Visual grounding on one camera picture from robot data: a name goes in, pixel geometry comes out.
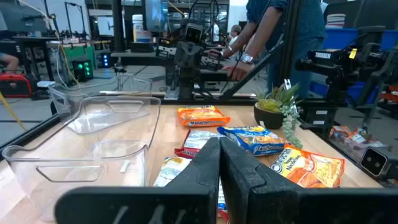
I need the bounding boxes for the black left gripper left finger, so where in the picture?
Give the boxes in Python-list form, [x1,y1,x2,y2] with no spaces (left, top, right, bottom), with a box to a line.
[54,136,221,224]

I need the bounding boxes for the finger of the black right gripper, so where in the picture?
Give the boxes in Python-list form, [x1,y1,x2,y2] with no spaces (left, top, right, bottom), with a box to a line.
[174,42,189,74]
[188,42,203,74]

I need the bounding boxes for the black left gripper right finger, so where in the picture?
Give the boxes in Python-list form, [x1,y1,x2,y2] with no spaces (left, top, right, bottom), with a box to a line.
[220,138,398,224]

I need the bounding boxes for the orange Maruchan ramen pack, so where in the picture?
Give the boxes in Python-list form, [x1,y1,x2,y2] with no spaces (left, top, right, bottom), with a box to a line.
[176,105,231,128]
[152,156,193,188]
[269,143,346,189]

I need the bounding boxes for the blue Maruchan ramen pack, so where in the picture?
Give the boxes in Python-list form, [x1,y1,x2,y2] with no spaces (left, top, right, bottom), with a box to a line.
[216,180,228,212]
[216,125,289,157]

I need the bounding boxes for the red Maruchan ramen pack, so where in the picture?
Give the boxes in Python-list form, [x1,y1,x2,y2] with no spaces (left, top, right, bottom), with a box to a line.
[174,129,226,159]
[217,210,231,224]

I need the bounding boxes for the person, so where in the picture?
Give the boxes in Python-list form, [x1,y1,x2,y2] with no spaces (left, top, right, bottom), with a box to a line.
[214,0,327,100]
[0,11,20,74]
[225,24,243,46]

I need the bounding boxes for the white plastic bottle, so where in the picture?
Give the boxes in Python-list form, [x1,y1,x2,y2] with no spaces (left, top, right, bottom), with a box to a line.
[132,14,144,43]

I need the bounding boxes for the succulent plant in dark pot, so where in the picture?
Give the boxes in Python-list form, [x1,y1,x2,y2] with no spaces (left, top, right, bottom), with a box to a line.
[252,82,305,150]

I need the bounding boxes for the clear plastic bin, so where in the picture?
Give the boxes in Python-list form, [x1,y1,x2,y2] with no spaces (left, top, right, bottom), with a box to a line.
[1,95,162,222]
[48,73,154,124]

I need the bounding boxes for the black box with green lights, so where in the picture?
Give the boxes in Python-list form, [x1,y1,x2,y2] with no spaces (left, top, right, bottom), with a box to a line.
[72,58,95,82]

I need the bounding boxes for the blue storage bin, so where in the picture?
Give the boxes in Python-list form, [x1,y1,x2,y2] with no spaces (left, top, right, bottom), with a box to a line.
[322,27,398,50]

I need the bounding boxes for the red and black case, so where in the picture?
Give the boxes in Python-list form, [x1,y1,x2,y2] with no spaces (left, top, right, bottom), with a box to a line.
[0,73,34,99]

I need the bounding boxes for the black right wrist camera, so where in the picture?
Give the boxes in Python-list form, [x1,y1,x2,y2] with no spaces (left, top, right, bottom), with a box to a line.
[183,23,205,44]

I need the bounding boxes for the black metal table frame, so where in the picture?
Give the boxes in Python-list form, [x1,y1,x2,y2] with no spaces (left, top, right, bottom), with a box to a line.
[0,0,398,189]

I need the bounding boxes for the black table-level camera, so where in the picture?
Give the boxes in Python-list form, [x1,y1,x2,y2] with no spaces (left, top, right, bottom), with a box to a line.
[359,146,398,181]

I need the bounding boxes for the yellow floor hose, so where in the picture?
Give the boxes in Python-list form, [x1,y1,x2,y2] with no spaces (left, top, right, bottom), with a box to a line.
[0,91,27,131]

